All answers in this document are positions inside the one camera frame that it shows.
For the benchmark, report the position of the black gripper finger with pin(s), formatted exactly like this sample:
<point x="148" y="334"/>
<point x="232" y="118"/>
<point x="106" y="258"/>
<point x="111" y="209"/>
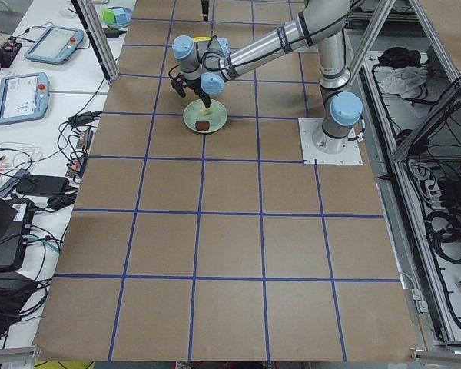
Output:
<point x="206" y="99"/>

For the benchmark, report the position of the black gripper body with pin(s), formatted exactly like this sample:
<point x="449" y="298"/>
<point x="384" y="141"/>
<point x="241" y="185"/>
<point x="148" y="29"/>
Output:
<point x="200" y="91"/>

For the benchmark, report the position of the white steamed bun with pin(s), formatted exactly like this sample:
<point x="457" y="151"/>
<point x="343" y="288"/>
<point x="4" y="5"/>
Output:
<point x="207" y="111"/>

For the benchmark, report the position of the brown chocolate bun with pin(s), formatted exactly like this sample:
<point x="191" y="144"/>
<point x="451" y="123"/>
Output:
<point x="202" y="125"/>

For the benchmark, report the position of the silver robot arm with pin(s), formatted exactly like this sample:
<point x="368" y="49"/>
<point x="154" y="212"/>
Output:
<point x="207" y="64"/>

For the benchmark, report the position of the yellow steamer bottom layer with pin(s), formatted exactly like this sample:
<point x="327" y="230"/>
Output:
<point x="201" y="38"/>

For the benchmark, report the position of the mint green plate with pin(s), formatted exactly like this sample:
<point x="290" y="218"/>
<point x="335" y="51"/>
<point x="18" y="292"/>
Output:
<point x="193" y="113"/>

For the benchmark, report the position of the blue cube block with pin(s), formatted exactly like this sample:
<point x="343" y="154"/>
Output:
<point x="123" y="15"/>

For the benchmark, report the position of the green cube block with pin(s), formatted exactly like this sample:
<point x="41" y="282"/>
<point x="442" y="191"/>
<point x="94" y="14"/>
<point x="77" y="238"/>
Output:
<point x="108" y="15"/>

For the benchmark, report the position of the far teach pendant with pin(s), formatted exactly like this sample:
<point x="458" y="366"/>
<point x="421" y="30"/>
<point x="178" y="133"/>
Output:
<point x="55" y="45"/>

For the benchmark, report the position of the teach pendant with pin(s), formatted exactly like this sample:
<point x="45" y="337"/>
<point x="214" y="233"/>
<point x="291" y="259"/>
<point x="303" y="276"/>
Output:
<point x="23" y="98"/>
<point x="55" y="45"/>

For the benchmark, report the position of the near teach pendant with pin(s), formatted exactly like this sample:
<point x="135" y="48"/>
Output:
<point x="23" y="98"/>

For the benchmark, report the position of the black power adapter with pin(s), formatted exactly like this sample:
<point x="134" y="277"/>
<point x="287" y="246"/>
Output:
<point x="42" y="185"/>

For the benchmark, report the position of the white crumpled cloth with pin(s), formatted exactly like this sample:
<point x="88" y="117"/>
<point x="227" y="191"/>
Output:
<point x="406" y="82"/>

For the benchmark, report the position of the black laptop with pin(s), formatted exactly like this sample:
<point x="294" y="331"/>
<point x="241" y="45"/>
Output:
<point x="16" y="217"/>

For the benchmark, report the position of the aluminium frame post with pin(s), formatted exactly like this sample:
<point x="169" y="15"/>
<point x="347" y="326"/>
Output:
<point x="91" y="23"/>

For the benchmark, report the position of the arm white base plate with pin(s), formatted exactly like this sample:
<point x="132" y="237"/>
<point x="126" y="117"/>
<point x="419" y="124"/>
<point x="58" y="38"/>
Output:
<point x="319" y="149"/>

